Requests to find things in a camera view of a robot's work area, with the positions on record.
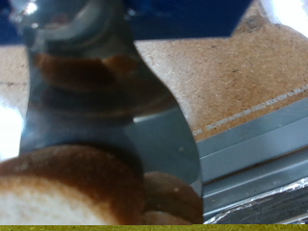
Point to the metal spatula with blue block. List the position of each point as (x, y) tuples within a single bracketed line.
[(80, 96)]

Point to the white bread slice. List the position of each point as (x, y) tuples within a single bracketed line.
[(64, 192)]

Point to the silver toaster oven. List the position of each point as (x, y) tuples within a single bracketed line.
[(256, 179)]

